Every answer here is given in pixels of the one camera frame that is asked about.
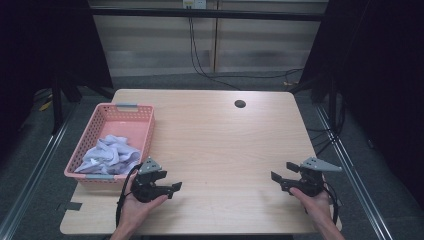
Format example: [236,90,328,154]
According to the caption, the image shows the person's left hand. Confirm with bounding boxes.
[118,181,169,229]

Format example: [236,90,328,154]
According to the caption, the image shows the black tape strip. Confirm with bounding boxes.
[64,201,83,212]

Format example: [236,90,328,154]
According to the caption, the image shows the black curtain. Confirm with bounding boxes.
[299,0,424,208]
[0,0,114,161]

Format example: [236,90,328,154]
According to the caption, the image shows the pink plastic basket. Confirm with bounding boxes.
[63,102,156,185]

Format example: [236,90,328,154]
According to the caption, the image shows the black horizontal bar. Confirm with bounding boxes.
[89,7,325,22]

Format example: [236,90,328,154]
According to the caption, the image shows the white wall socket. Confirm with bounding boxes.
[182,0,208,10]

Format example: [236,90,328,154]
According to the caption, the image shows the bundle of black floor cables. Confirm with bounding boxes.
[306,99,347,158]

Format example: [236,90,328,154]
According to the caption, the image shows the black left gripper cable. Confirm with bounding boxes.
[115,163,143,228]

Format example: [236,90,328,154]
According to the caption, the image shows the yellow object on floor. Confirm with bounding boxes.
[38,99,54,113]

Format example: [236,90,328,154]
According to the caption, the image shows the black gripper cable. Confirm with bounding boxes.
[321,181,340,225]
[115,163,143,228]

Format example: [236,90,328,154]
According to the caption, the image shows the metal floor rail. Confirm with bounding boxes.
[0,103,80,240]
[314,103,395,240]

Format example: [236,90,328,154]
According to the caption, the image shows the white patterned cloth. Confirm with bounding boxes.
[73,134,142,176]

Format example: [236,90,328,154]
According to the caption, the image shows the black metal stand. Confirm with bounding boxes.
[289,71,338,129]
[49,74,116,135]

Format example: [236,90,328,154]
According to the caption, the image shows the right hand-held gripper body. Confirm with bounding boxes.
[293,156,343,198]

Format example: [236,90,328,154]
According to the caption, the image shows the black hanging wall cable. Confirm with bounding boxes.
[188,16,242,91]

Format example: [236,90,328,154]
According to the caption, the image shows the person's right hand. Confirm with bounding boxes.
[289,174,334,225]

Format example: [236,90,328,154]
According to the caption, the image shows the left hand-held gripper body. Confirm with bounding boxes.
[130,156,169,204]

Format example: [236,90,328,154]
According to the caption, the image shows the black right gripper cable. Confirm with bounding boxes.
[321,181,340,225]

